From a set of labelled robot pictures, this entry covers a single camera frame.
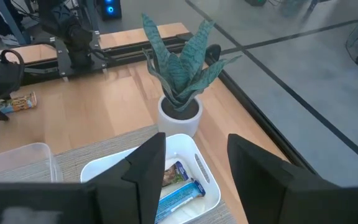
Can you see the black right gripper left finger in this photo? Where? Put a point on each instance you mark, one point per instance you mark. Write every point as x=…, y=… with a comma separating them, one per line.
x=135, y=193

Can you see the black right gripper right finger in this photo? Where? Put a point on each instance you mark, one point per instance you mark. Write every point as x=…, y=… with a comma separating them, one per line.
x=266, y=193

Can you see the dark blue granola bar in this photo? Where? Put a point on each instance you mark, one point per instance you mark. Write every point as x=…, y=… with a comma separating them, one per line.
x=174, y=174

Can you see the light blue granola bar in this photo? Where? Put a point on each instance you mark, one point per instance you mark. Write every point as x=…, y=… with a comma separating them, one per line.
x=179, y=197

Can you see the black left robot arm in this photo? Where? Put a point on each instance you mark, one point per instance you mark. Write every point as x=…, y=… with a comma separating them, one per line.
x=73, y=37

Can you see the green and tan granola bar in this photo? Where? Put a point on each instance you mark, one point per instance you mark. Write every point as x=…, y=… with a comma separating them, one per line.
x=19, y=103

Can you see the clear plastic bin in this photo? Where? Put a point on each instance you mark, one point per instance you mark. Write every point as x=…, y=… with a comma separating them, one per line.
x=11, y=158

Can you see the blue-grey metal table leg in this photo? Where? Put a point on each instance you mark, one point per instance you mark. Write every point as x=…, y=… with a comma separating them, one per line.
x=11, y=21

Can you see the grey woven placemat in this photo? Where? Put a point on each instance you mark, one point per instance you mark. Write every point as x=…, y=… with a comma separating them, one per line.
x=89, y=149

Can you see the white plastic bin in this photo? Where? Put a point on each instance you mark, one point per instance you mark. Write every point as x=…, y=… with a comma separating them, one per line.
x=182, y=146

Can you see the white round plant pot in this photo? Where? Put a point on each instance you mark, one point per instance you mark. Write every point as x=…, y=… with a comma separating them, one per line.
x=176, y=126

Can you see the black computer tower blue light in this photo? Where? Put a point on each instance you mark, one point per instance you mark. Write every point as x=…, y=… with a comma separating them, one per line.
x=110, y=11

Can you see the green artificial succulent plant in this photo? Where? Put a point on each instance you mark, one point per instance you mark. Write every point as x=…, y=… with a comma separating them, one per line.
x=182, y=68

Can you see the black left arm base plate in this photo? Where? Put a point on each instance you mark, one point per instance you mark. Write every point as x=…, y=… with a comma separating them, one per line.
x=62, y=62

